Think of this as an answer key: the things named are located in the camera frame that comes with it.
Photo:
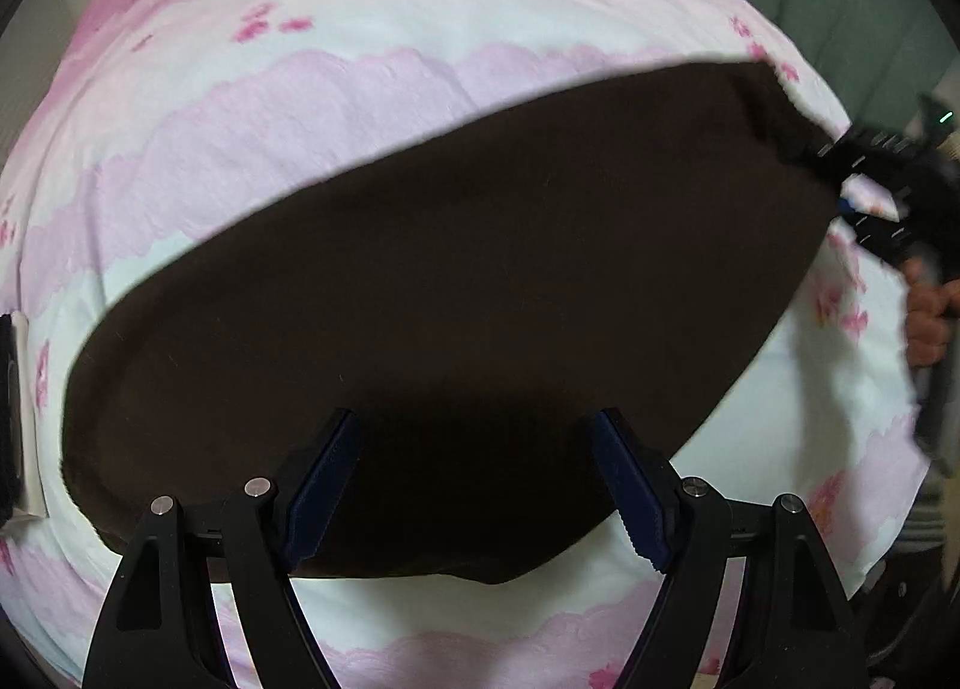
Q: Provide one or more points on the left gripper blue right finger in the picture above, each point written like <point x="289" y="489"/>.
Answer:
<point x="794" y="626"/>

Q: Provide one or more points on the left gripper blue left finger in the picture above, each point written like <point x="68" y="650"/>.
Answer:
<point x="159" y="627"/>

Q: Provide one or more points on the dark brown pants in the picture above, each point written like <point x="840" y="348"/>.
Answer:
<point x="626" y="244"/>

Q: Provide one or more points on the person's right hand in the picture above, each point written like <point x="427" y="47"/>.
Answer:
<point x="927" y="325"/>

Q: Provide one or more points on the pink floral bed cover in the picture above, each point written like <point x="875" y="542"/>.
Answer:
<point x="170" y="119"/>

